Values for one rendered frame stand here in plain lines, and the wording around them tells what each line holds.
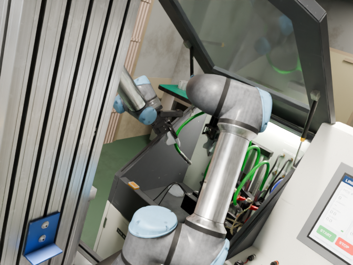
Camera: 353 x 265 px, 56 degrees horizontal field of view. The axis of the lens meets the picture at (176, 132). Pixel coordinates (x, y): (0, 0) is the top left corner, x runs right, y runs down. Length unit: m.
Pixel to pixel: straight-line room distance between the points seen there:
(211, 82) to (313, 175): 0.69
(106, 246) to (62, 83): 1.33
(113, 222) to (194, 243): 0.94
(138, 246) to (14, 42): 0.57
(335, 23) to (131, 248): 7.73
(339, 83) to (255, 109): 7.23
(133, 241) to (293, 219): 0.76
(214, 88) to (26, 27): 0.51
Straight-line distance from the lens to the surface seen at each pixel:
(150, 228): 0.86
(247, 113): 0.91
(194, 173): 2.04
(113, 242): 1.81
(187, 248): 0.89
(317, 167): 1.44
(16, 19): 0.57
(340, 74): 8.12
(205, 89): 0.91
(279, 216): 1.48
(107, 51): 0.69
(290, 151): 1.71
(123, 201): 1.68
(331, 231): 1.42
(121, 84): 1.21
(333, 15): 8.34
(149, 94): 1.46
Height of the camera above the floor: 1.75
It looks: 18 degrees down
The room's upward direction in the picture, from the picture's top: 19 degrees clockwise
